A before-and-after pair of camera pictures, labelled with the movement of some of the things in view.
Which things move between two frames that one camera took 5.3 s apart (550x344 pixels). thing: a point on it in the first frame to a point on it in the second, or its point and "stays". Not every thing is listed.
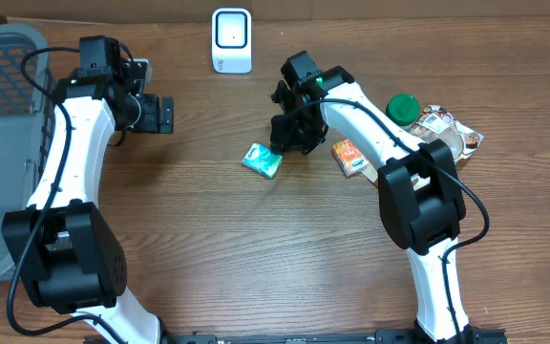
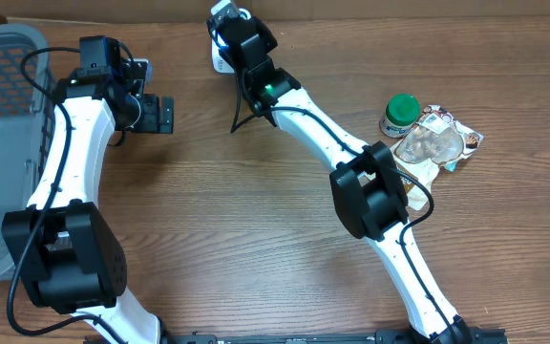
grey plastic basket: x=11 y=129 stays
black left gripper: x=152 y=123 stays
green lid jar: x=403 y=109 stays
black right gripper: x=289 y=141 to x=265 y=34
